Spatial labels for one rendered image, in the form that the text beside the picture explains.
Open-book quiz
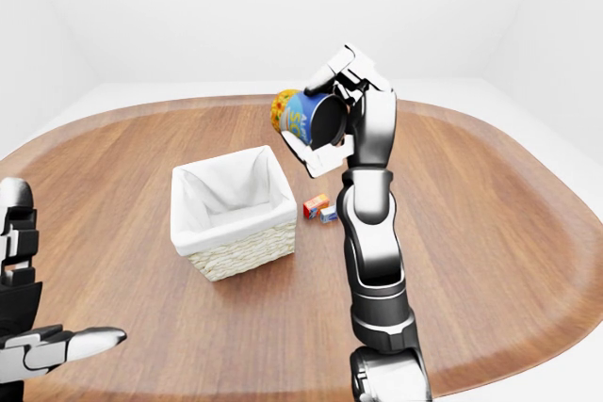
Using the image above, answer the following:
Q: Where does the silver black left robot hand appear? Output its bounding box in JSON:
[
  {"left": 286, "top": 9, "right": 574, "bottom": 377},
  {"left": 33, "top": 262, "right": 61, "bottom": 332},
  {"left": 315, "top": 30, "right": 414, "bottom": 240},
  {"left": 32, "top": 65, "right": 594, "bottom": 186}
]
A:
[{"left": 0, "top": 177, "right": 128, "bottom": 383}]

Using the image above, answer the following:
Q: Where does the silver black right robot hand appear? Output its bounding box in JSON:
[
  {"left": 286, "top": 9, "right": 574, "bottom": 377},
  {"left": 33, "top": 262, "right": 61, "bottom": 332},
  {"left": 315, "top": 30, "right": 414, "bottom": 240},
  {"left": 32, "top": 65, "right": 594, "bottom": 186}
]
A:
[{"left": 282, "top": 42, "right": 399, "bottom": 181}]

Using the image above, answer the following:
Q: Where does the blue yellow soup tin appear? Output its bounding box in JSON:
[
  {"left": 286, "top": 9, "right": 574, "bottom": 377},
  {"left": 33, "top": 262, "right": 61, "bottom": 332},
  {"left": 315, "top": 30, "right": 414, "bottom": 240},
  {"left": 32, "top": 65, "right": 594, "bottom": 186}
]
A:
[{"left": 269, "top": 88, "right": 350, "bottom": 149}]

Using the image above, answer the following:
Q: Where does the white lined wicker basket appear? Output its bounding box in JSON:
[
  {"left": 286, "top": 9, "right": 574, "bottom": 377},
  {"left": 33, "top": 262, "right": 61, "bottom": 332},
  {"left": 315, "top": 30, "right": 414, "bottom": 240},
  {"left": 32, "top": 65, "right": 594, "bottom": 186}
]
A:
[{"left": 170, "top": 144, "right": 299, "bottom": 283}]

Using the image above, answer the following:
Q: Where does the small orange red box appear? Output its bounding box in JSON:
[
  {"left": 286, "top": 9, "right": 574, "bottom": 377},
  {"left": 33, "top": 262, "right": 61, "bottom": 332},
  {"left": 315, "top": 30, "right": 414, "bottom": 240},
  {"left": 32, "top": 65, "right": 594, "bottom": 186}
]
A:
[{"left": 302, "top": 193, "right": 331, "bottom": 220}]

